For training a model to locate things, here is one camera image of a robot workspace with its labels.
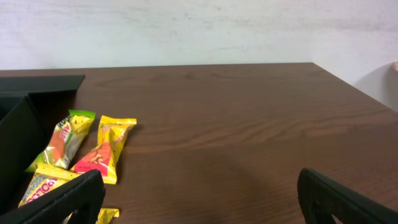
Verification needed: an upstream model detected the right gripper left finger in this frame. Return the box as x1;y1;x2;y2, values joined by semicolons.
1;169;105;224

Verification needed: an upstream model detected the yellow brown snack packet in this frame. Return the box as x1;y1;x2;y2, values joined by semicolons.
96;208;119;224

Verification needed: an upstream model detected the green yellow snack packet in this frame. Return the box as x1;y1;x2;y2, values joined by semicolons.
25;110;96;172

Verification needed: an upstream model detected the dark green box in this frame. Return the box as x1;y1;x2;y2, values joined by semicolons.
1;75;85;213

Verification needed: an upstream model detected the yellow chocolate snack packet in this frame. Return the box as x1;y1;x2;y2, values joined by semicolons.
18;164;79;207

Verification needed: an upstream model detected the yellow orange snack packet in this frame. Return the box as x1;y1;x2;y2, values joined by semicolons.
70;116;137;184

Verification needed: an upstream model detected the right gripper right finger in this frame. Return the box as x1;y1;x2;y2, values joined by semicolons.
297;168;397;224

